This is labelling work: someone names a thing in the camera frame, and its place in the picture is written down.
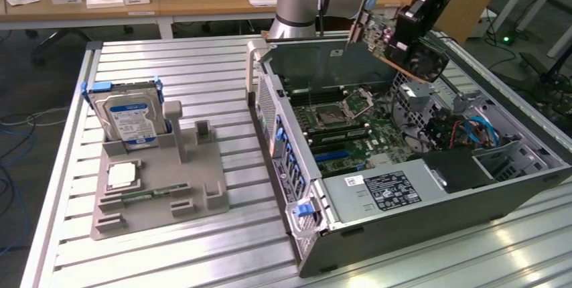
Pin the black plastic fan duct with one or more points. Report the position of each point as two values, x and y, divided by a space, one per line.
457 170

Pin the blue case release latch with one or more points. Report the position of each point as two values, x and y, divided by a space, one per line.
305 209

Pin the silver metal disk bay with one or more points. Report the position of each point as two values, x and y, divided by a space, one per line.
514 160

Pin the black office chair base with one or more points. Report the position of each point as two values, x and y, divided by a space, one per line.
50 45

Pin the green motherboard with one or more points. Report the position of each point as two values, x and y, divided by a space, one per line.
385 140

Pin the silver CPU chip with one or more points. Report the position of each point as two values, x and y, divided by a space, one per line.
122 175

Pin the green loose RAM stick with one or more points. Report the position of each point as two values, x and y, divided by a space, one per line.
153 193

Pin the installed RAM stick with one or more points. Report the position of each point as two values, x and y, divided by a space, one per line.
342 136

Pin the green indicator light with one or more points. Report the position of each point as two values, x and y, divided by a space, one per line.
506 39

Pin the CPU socket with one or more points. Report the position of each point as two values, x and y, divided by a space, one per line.
331 115

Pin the grey plastic parts rack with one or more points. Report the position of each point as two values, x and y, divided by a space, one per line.
179 207

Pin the graphics card with black fan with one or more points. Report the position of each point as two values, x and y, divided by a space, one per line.
373 30

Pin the blue expansion slot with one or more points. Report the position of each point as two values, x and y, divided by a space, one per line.
331 156

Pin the grey power supply unit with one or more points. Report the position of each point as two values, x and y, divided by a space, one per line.
349 197

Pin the white card with red print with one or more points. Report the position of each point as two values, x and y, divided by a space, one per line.
22 0

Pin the wooden cabinet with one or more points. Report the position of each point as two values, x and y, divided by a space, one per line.
474 10

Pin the metal socket cover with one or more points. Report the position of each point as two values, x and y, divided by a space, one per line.
359 100

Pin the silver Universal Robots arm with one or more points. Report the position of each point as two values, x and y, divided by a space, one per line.
299 0

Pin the hard disk in blue carrier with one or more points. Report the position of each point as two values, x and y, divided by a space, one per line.
130 117

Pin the open dark grey PC case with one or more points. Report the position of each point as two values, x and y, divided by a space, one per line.
402 234

